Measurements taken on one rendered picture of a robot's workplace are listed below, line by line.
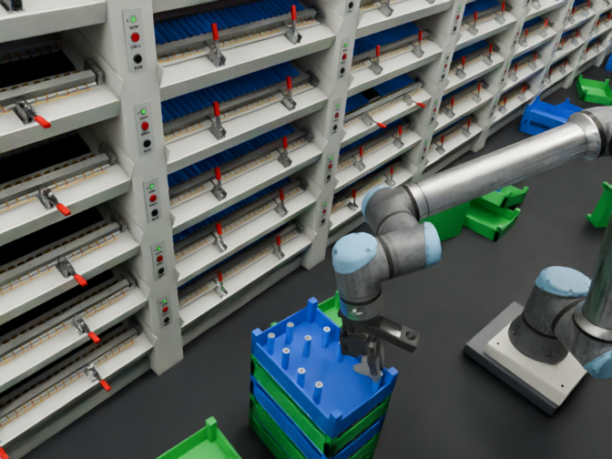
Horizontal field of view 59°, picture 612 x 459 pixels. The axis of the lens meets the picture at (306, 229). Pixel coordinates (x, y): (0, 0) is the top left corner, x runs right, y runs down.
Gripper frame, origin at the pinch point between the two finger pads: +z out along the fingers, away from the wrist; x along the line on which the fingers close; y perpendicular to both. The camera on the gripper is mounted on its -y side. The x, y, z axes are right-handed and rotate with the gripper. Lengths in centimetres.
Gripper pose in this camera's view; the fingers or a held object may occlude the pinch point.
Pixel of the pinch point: (380, 373)
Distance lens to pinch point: 129.8
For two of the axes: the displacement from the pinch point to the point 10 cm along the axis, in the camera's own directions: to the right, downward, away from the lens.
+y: -9.3, -0.5, 3.6
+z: 1.6, 8.3, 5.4
